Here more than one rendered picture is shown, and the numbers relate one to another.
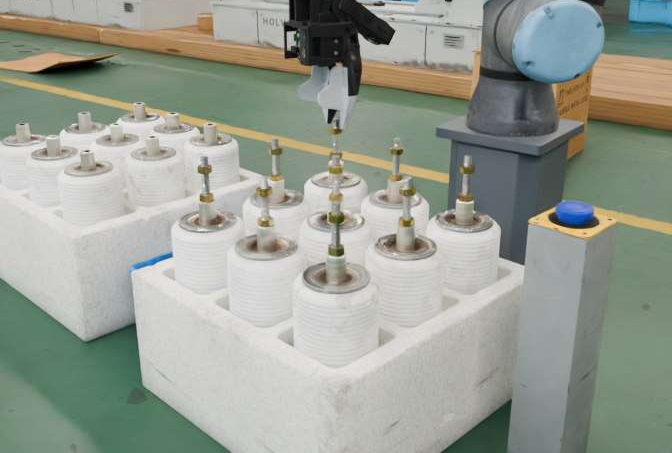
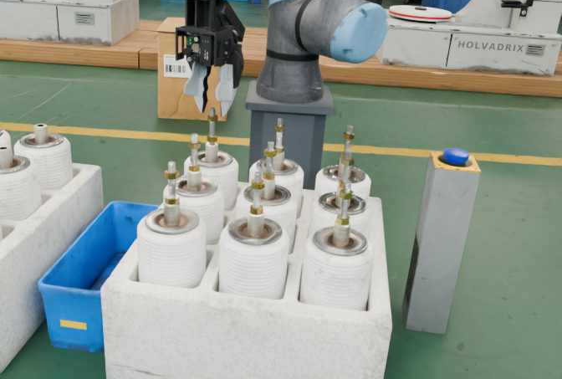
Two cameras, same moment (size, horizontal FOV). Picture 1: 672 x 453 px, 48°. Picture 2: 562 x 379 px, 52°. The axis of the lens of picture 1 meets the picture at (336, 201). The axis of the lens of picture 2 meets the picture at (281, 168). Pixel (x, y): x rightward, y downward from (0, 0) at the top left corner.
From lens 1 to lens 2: 0.58 m
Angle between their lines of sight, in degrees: 37
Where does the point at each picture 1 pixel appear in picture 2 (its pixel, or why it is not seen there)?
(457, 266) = not seen: hidden behind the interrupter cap
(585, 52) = (378, 40)
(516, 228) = (311, 169)
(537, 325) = (437, 236)
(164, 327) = (155, 329)
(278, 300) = (281, 272)
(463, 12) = not seen: outside the picture
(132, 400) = not seen: outside the picture
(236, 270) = (249, 258)
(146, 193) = (13, 206)
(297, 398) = (344, 344)
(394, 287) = not seen: hidden behind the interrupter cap
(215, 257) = (196, 251)
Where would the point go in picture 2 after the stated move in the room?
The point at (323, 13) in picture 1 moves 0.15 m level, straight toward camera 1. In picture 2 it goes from (214, 19) to (273, 37)
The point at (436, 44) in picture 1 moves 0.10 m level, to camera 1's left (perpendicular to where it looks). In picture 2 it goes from (68, 22) to (46, 23)
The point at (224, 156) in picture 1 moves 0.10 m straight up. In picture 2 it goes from (65, 154) to (60, 101)
